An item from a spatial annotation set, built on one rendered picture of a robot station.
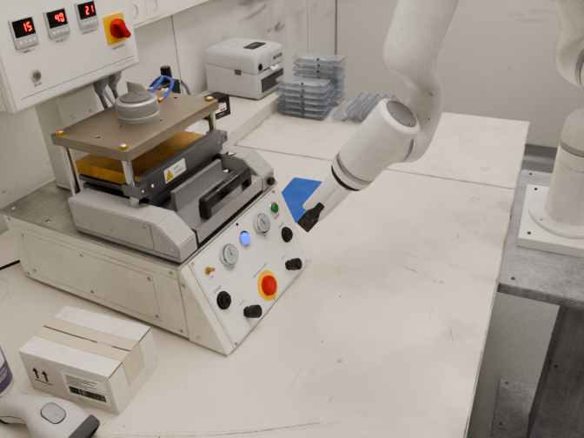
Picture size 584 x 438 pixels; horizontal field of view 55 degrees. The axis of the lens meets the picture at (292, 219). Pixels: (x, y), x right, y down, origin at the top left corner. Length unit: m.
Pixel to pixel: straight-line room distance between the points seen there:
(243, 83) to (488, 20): 1.70
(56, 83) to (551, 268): 1.07
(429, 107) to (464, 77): 2.45
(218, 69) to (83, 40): 1.00
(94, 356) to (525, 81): 2.90
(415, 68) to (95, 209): 0.60
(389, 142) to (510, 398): 1.26
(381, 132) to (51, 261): 0.72
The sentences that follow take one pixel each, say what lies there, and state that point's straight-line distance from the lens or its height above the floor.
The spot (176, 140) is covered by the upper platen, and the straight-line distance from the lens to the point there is 1.17.
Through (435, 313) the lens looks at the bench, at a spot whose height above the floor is 0.75.
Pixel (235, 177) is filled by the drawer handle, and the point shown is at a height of 1.01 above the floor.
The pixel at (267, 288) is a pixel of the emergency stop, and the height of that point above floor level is 0.80.
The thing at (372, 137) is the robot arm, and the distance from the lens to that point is 0.97.
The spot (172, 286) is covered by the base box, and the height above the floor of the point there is 0.88.
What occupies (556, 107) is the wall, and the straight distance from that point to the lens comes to 3.50.
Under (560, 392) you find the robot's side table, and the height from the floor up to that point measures 0.28.
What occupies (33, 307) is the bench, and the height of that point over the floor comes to 0.75.
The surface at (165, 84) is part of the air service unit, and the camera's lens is 1.37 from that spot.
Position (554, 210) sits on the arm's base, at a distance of 1.43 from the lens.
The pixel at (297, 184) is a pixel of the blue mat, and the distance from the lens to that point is 1.58.
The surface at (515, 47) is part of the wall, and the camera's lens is 3.41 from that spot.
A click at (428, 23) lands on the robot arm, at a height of 1.29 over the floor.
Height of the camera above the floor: 1.50
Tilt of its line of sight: 32 degrees down
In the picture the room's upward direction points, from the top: 2 degrees counter-clockwise
